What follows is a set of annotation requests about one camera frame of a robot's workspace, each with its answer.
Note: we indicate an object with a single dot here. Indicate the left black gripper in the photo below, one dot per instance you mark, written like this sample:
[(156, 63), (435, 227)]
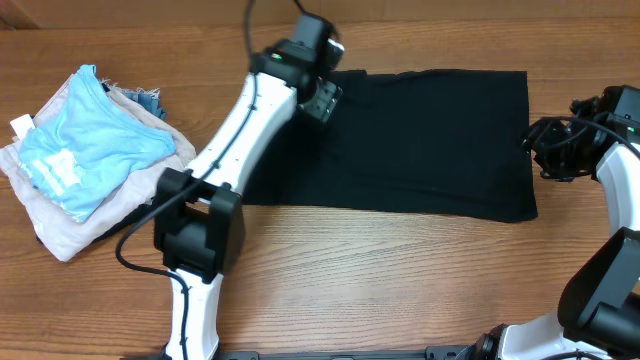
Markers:
[(322, 104)]

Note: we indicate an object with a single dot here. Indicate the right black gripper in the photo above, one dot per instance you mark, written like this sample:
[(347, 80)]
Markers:
[(545, 151)]

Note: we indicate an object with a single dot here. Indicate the black t-shirt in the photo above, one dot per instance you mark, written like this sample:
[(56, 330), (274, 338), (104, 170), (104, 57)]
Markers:
[(437, 141)]

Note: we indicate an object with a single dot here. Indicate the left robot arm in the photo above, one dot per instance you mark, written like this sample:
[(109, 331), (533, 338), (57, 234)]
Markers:
[(200, 228)]

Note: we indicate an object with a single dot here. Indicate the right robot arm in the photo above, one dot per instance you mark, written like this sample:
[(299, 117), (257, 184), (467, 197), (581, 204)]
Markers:
[(598, 312)]

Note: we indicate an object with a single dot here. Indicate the blue denim garment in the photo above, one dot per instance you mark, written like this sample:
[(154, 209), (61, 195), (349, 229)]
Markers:
[(148, 99)]

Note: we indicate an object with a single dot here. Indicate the dark garment under pile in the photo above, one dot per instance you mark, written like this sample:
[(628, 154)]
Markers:
[(55, 228)]

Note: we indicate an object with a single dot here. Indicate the beige folded garment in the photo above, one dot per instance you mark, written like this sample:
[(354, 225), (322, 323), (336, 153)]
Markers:
[(139, 187)]

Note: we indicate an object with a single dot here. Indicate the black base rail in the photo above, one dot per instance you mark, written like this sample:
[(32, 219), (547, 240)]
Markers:
[(429, 353)]

